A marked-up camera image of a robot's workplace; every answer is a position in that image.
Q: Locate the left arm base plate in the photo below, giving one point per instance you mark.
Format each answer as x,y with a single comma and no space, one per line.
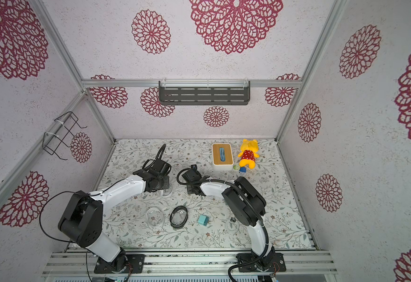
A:
128,263

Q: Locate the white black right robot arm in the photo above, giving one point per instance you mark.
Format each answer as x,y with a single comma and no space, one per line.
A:
242,198

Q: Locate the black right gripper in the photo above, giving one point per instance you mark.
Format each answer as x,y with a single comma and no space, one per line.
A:
191,187

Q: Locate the teal charger plug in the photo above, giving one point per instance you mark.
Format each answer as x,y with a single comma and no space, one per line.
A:
203,220

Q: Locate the black wire wall rack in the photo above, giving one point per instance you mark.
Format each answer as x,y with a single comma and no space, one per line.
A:
54,140

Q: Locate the aluminium front rail frame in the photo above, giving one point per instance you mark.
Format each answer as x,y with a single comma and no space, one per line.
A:
192,266

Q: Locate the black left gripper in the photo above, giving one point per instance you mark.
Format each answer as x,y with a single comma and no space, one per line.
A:
167,180

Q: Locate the yellow plush bear toy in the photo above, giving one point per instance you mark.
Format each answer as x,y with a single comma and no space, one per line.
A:
248,154

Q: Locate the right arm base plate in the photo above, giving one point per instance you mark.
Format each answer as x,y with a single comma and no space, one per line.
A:
271,263

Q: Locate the white wooden-top tissue box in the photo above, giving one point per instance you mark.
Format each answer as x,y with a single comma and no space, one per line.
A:
222,157

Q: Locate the black rimmed round lid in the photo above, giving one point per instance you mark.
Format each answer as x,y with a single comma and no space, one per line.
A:
179,217

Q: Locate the grey wall shelf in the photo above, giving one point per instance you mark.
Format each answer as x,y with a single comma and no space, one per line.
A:
204,94

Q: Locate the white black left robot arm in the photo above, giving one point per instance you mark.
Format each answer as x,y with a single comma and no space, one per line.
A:
82,220

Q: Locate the clear round container lid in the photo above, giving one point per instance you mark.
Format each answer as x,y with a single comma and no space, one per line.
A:
155,217

